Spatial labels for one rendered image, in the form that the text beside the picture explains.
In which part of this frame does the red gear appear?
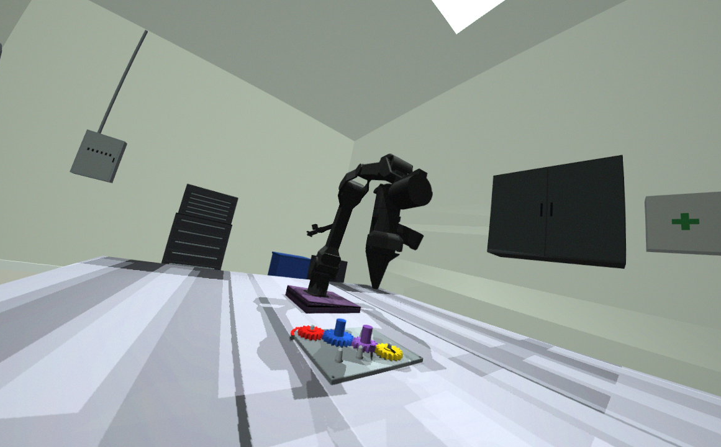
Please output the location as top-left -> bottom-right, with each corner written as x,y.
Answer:
298,326 -> 324,341

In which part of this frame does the blue gear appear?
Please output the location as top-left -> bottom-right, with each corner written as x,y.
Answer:
322,318 -> 354,347

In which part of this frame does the yellow gear with black stripe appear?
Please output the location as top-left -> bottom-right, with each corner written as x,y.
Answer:
374,344 -> 403,361

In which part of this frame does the purple gear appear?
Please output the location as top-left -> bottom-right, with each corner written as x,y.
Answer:
351,325 -> 378,353

